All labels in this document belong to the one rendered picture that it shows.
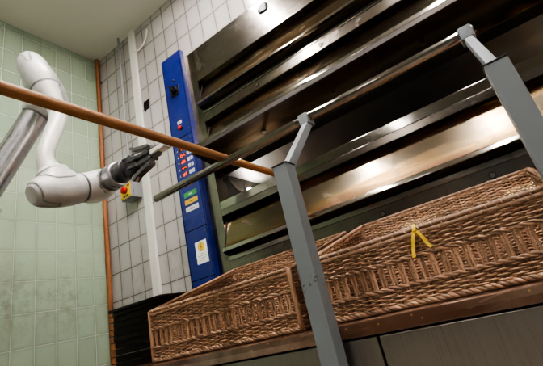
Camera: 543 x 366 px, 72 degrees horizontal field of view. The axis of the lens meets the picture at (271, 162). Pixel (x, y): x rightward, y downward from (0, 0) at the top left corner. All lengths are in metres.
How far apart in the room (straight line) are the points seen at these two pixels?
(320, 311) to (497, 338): 0.31
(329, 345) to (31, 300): 1.67
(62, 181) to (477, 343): 1.17
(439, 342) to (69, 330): 1.85
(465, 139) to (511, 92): 0.62
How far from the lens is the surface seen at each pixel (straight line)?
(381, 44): 1.41
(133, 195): 2.22
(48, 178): 1.33
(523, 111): 0.76
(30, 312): 2.21
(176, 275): 1.99
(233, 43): 2.05
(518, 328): 0.79
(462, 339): 0.80
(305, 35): 1.73
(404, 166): 1.39
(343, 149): 1.49
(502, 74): 0.78
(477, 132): 1.38
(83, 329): 2.32
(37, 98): 0.99
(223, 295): 1.11
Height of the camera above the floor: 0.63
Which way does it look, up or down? 22 degrees up
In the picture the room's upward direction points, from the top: 14 degrees counter-clockwise
